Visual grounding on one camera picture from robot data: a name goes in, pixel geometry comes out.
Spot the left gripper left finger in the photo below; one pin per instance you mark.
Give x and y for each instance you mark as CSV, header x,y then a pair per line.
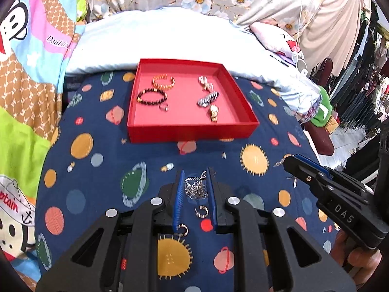
x,y
119,251

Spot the green cloth item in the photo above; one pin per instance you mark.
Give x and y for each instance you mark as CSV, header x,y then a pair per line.
x,y
324,111

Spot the navy space print sheet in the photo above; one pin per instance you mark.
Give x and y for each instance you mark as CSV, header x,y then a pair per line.
x,y
92,167

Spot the light blue pillow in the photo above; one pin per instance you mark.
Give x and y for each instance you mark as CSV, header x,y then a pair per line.
x,y
121,41

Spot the gold hoop earring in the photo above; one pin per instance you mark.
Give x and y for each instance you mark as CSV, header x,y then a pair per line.
x,y
182,230
201,212

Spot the gold cuff bangle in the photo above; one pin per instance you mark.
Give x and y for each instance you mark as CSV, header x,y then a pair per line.
x,y
163,82

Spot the red jewelry tray box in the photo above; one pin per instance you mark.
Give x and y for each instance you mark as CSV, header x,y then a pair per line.
x,y
173,115

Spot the pink white plush toy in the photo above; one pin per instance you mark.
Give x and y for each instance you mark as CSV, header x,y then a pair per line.
x,y
277,41

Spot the silver metal watch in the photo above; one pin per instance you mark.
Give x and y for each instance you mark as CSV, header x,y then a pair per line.
x,y
208,99

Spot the colourful monkey cartoon blanket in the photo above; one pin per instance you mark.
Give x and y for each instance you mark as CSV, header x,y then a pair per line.
x,y
37,41

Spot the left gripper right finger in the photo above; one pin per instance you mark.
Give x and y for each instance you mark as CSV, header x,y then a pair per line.
x,y
272,252

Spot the person's right hand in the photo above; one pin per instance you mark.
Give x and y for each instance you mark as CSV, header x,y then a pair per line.
x,y
366,260

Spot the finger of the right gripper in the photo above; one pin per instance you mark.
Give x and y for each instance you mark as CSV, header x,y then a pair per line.
x,y
313,164
307,174

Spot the gold metal watch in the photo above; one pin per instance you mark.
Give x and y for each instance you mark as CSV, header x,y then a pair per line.
x,y
214,110

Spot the beige hanging garment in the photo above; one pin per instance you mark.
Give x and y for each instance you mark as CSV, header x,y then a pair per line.
x,y
332,34

